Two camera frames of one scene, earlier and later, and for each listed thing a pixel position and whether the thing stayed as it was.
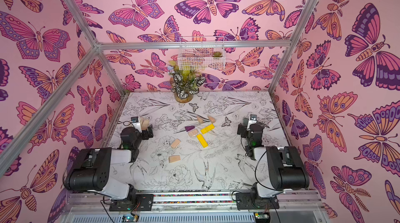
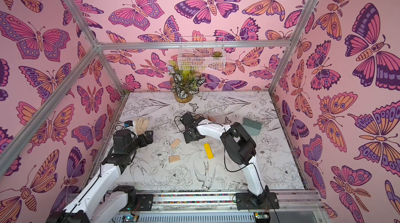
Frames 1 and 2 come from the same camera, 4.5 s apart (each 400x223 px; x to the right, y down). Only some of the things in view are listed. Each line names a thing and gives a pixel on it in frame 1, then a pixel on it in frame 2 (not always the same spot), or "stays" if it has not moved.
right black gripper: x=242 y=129 to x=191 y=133
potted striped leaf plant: x=184 y=83 stays
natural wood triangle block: x=174 y=158 stays
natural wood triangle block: x=176 y=143 stays
